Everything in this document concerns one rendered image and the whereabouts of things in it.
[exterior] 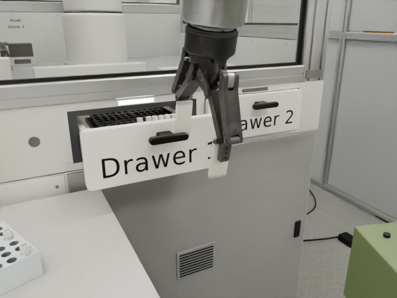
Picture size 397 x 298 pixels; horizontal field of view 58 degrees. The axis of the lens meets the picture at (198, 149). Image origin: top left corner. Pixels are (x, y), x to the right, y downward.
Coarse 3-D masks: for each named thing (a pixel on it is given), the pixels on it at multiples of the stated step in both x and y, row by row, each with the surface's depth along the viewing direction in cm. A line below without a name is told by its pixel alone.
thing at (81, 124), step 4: (168, 108) 93; (172, 108) 91; (80, 116) 93; (84, 116) 94; (88, 116) 94; (80, 120) 94; (84, 120) 94; (80, 124) 77; (84, 124) 94; (80, 128) 74; (84, 128) 74; (88, 128) 94; (80, 144) 75; (80, 148) 76
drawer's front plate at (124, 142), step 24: (168, 120) 67; (192, 120) 68; (96, 144) 61; (120, 144) 63; (144, 144) 65; (168, 144) 68; (192, 144) 70; (96, 168) 63; (120, 168) 65; (168, 168) 69; (192, 168) 72
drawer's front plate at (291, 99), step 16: (240, 96) 88; (256, 96) 90; (272, 96) 93; (288, 96) 95; (208, 112) 86; (240, 112) 90; (256, 112) 92; (272, 112) 94; (288, 112) 97; (256, 128) 93; (272, 128) 96; (288, 128) 98
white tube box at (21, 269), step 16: (0, 224) 57; (0, 240) 53; (16, 240) 53; (0, 256) 50; (16, 256) 50; (32, 256) 50; (0, 272) 47; (16, 272) 48; (32, 272) 50; (0, 288) 47
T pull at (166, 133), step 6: (162, 132) 65; (168, 132) 65; (180, 132) 65; (150, 138) 62; (156, 138) 62; (162, 138) 63; (168, 138) 63; (174, 138) 64; (180, 138) 64; (186, 138) 65; (156, 144) 62
